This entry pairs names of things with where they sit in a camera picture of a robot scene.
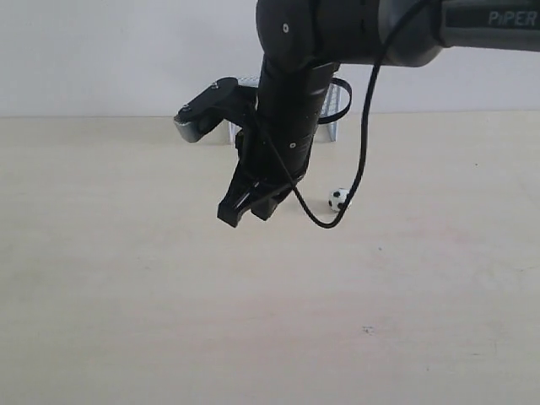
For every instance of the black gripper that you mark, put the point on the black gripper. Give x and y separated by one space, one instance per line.
270 160

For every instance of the small black white soccer ball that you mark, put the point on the small black white soccer ball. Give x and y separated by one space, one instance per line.
337 199

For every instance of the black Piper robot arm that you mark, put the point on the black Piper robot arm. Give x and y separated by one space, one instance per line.
304 43

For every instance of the light blue mini goal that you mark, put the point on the light blue mini goal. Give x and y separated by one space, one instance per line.
329 113

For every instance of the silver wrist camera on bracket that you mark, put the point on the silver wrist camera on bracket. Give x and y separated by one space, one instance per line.
223 100

